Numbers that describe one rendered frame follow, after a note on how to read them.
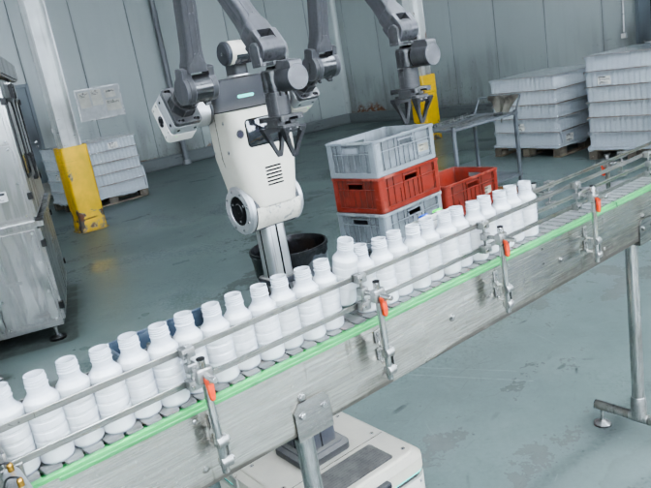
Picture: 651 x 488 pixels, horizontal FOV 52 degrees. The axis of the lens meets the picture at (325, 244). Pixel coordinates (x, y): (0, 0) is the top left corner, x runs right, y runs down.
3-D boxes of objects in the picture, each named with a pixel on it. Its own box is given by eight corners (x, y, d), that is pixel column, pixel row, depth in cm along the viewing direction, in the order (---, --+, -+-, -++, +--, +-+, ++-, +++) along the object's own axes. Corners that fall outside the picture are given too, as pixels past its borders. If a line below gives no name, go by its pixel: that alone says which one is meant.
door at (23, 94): (4, 209, 1211) (-32, 92, 1156) (2, 208, 1218) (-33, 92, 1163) (58, 195, 1268) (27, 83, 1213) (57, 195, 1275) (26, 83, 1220)
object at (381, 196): (384, 215, 398) (379, 178, 393) (334, 212, 427) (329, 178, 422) (443, 190, 438) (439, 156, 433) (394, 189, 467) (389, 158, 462)
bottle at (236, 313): (248, 357, 148) (232, 288, 144) (266, 361, 144) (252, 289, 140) (228, 369, 144) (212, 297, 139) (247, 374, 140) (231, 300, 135)
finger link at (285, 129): (289, 159, 156) (282, 118, 153) (272, 159, 161) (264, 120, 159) (312, 153, 159) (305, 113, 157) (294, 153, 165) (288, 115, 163)
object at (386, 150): (378, 178, 392) (373, 141, 386) (328, 178, 420) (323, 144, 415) (438, 157, 432) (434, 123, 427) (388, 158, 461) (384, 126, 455)
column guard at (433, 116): (429, 140, 1145) (421, 76, 1116) (413, 141, 1175) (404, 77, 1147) (445, 137, 1167) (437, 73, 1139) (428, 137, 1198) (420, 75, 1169)
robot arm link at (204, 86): (193, 85, 194) (176, 88, 191) (203, 64, 186) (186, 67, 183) (206, 112, 192) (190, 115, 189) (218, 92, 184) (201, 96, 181)
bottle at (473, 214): (463, 259, 189) (456, 201, 185) (481, 254, 190) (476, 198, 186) (474, 263, 183) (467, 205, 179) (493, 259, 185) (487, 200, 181)
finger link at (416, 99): (418, 121, 191) (414, 88, 189) (437, 120, 186) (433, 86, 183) (401, 126, 187) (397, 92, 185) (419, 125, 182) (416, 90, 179)
